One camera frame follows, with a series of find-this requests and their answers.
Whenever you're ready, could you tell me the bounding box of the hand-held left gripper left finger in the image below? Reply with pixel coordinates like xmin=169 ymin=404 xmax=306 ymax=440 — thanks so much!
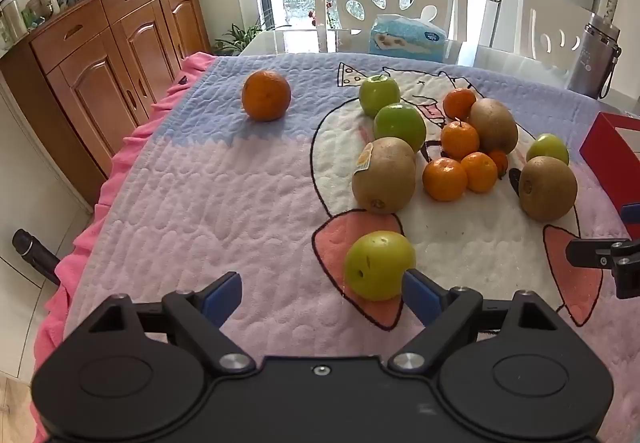
xmin=89 ymin=272 xmax=256 ymax=377

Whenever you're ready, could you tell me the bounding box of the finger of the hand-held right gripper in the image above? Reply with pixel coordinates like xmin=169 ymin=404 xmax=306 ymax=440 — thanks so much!
xmin=566 ymin=238 xmax=640 ymax=300

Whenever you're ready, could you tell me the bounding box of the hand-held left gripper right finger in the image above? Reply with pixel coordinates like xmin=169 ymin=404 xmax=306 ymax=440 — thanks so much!
xmin=389 ymin=269 xmax=564 ymax=373

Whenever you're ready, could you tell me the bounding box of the green apple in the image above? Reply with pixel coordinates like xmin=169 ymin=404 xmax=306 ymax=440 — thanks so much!
xmin=343 ymin=230 xmax=417 ymax=301
xmin=358 ymin=75 xmax=401 ymax=118
xmin=526 ymin=133 xmax=570 ymax=166
xmin=373 ymin=103 xmax=427 ymax=153

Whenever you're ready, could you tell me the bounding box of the brown kiwi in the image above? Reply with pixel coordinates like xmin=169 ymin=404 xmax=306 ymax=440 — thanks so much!
xmin=469 ymin=98 xmax=519 ymax=155
xmin=518 ymin=156 xmax=578 ymax=223

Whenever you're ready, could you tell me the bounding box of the red box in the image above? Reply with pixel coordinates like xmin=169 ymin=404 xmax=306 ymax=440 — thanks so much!
xmin=579 ymin=112 xmax=640 ymax=241

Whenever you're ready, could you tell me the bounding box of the small tangerine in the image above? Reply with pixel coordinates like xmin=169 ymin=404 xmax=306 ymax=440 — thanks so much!
xmin=422 ymin=157 xmax=469 ymax=202
xmin=440 ymin=120 xmax=480 ymax=160
xmin=443 ymin=88 xmax=477 ymax=120
xmin=460 ymin=151 xmax=499 ymax=194

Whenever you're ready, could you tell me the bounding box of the tiny tangerine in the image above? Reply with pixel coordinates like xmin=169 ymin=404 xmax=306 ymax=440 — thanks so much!
xmin=487 ymin=149 xmax=509 ymax=180

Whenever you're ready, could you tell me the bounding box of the kiwi with sticker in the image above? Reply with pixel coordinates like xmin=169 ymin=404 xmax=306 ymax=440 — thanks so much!
xmin=351 ymin=136 xmax=417 ymax=215

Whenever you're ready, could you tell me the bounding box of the large orange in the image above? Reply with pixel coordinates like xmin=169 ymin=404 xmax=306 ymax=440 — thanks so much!
xmin=242 ymin=69 xmax=292 ymax=122

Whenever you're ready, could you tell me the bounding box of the printed cartoon blanket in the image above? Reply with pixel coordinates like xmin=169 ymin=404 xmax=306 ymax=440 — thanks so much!
xmin=32 ymin=50 xmax=640 ymax=443

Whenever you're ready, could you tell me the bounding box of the silver thermos bottle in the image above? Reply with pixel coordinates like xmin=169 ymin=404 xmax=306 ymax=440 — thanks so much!
xmin=565 ymin=13 xmax=622 ymax=99

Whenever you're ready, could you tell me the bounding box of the black cylindrical object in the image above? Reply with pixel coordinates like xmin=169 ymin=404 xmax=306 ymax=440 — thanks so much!
xmin=12 ymin=228 xmax=63 ymax=286

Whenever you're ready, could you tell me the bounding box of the blue tissue pack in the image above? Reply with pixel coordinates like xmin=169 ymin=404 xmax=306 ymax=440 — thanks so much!
xmin=368 ymin=14 xmax=449 ymax=64

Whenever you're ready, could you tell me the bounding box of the green potted plant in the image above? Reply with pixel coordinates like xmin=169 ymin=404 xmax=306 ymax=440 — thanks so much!
xmin=214 ymin=22 xmax=266 ymax=56

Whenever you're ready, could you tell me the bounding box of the wooden cabinet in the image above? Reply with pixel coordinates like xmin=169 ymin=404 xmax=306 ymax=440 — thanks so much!
xmin=0 ymin=0 xmax=211 ymax=206

